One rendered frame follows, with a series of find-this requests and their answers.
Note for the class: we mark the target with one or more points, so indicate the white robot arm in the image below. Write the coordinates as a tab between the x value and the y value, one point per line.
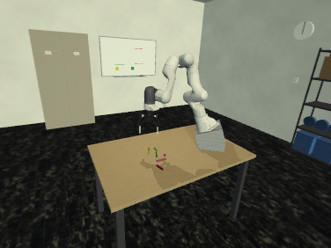
203	122

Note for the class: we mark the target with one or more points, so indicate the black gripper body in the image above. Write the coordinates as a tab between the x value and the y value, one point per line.
150	114

